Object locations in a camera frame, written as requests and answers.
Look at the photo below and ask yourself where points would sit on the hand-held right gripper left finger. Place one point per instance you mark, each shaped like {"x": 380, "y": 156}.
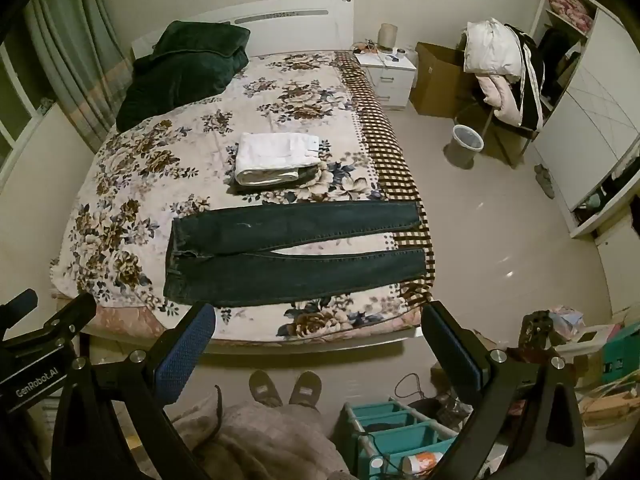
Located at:
{"x": 182, "y": 352}

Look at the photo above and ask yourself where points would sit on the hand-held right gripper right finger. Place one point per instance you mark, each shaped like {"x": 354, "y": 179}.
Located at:
{"x": 452, "y": 347}

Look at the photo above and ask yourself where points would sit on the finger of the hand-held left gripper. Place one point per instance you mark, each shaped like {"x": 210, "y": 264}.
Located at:
{"x": 70, "y": 315}
{"x": 20, "y": 305}

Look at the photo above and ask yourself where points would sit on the dark blue jeans pants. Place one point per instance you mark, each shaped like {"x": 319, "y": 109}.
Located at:
{"x": 300, "y": 220}

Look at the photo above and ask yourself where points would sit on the dark grey folded pants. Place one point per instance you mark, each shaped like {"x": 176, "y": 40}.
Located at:
{"x": 309, "y": 174}

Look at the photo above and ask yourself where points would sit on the white folded pants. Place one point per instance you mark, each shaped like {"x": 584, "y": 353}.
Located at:
{"x": 275, "y": 152}

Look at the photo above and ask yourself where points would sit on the black device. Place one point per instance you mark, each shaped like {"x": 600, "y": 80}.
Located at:
{"x": 536, "y": 330}

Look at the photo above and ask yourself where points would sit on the person's left slipper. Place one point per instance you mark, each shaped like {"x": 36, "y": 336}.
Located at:
{"x": 265, "y": 389}

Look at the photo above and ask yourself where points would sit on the person's slipper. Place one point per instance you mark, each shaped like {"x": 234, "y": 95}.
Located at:
{"x": 265, "y": 389}
{"x": 305, "y": 389}

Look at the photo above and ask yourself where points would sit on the teal storage rack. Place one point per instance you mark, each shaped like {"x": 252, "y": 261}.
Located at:
{"x": 385, "y": 435}

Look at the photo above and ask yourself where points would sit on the orange and white cup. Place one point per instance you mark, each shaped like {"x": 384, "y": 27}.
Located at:
{"x": 422, "y": 462}

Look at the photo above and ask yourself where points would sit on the person's right slipper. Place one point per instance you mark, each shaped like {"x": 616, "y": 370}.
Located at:
{"x": 305, "y": 389}

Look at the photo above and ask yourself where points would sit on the small cardboard box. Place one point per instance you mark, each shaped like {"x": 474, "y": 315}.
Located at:
{"x": 587, "y": 345}

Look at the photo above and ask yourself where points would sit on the teal box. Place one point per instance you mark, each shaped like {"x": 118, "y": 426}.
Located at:
{"x": 622, "y": 355}

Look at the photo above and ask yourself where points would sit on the grey shoes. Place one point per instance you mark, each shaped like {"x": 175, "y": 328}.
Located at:
{"x": 545, "y": 180}

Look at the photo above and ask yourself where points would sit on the white framed window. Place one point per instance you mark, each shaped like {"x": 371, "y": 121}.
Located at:
{"x": 15, "y": 110}

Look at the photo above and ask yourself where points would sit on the grey trash bin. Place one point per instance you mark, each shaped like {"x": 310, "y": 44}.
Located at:
{"x": 465, "y": 146}

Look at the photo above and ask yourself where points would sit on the wooden chair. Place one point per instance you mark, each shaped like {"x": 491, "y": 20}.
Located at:
{"x": 505, "y": 141}

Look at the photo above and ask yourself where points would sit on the pink garment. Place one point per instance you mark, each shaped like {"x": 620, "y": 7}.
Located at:
{"x": 500, "y": 97}

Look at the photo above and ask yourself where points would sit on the green striped curtain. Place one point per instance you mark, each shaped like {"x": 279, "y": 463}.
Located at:
{"x": 75, "y": 50}

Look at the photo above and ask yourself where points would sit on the brown cardboard box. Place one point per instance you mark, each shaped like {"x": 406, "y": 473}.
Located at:
{"x": 435, "y": 80}

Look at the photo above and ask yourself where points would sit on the dark green blanket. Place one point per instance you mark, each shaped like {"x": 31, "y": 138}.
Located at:
{"x": 180, "y": 70}

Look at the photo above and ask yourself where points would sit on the white nightstand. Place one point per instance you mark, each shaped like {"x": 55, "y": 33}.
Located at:
{"x": 395, "y": 80}

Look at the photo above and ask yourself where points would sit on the black garment with white stripes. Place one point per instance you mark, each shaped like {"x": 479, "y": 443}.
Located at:
{"x": 531, "y": 85}

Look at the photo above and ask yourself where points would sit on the white wardrobe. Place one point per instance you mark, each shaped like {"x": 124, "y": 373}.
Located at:
{"x": 590, "y": 110}

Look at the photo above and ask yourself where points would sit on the white padded jacket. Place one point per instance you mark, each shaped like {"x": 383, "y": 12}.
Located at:
{"x": 492, "y": 50}

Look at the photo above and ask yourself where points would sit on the beige cylinder lamp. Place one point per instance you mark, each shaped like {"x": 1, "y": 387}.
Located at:
{"x": 388, "y": 36}

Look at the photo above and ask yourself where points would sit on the bed with floral cover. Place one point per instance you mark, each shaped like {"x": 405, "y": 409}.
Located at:
{"x": 300, "y": 25}

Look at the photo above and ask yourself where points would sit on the pink bedding on shelf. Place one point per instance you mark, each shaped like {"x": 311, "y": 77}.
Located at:
{"x": 570, "y": 7}

